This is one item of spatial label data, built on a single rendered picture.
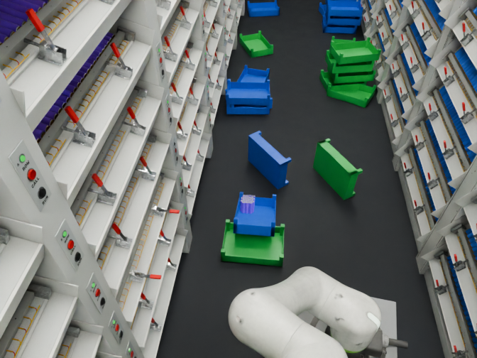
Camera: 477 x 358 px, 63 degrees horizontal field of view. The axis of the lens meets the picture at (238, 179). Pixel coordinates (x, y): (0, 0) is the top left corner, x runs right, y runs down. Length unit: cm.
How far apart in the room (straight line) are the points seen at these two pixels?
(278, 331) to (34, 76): 66
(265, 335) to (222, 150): 174
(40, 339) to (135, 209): 51
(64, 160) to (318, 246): 145
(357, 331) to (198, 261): 97
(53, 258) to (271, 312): 45
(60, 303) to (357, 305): 79
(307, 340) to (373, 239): 132
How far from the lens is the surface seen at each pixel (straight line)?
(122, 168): 109
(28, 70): 76
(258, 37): 373
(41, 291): 87
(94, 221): 98
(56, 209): 76
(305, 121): 274
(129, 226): 119
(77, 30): 88
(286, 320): 87
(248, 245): 199
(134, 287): 130
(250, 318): 87
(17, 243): 74
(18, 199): 67
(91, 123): 93
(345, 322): 122
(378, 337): 142
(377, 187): 237
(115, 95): 102
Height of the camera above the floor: 165
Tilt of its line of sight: 46 degrees down
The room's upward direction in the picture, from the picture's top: straight up
